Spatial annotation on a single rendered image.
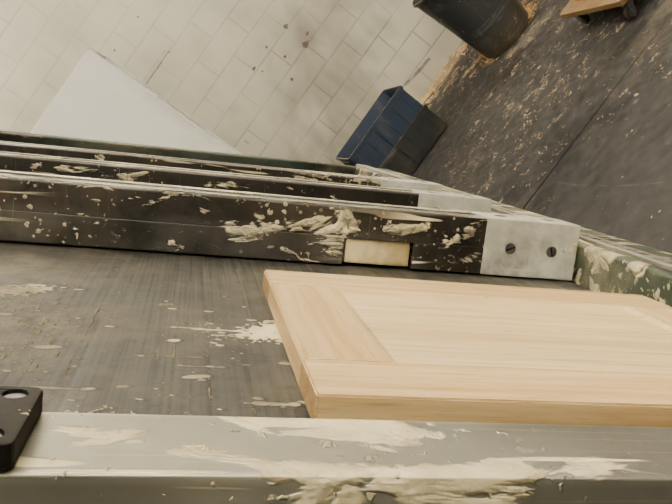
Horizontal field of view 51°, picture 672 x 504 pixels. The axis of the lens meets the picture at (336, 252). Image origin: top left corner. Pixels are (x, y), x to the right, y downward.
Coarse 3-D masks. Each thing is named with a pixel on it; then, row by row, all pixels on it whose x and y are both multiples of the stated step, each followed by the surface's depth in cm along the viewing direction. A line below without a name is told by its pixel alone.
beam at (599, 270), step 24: (360, 168) 210; (456, 192) 154; (624, 240) 98; (576, 264) 89; (600, 264) 84; (624, 264) 80; (648, 264) 77; (600, 288) 84; (624, 288) 79; (648, 288) 75
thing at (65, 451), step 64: (64, 448) 24; (128, 448) 25; (192, 448) 26; (256, 448) 26; (320, 448) 27; (384, 448) 27; (448, 448) 28; (512, 448) 29; (576, 448) 29; (640, 448) 30
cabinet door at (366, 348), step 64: (320, 320) 52; (384, 320) 55; (448, 320) 57; (512, 320) 60; (576, 320) 62; (640, 320) 65; (320, 384) 39; (384, 384) 40; (448, 384) 41; (512, 384) 43; (576, 384) 44; (640, 384) 45
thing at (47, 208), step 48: (0, 192) 75; (48, 192) 76; (96, 192) 76; (144, 192) 77; (192, 192) 78; (240, 192) 84; (0, 240) 76; (48, 240) 76; (96, 240) 77; (144, 240) 78; (192, 240) 79; (240, 240) 80; (288, 240) 81; (336, 240) 83; (384, 240) 84; (432, 240) 85; (480, 240) 86; (528, 240) 87; (576, 240) 88
